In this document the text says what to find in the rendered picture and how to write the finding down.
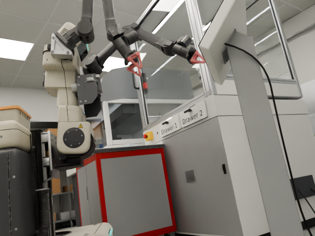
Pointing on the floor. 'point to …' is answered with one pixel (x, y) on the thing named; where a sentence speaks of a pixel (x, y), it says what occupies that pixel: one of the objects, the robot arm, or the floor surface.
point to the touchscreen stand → (264, 142)
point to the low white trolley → (127, 191)
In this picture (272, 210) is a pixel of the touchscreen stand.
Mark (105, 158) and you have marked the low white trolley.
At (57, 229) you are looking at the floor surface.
